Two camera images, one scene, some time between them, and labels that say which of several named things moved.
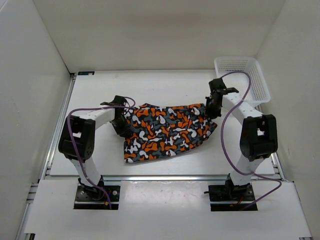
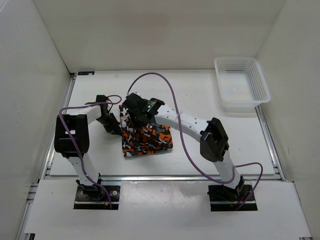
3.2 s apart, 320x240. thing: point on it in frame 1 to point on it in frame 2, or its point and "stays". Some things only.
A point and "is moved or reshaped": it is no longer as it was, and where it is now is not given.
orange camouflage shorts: (155, 132) is moved or reshaped
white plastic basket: (258, 92) stays
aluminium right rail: (274, 155) stays
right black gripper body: (212, 110) to (136, 121)
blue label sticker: (85, 73) stays
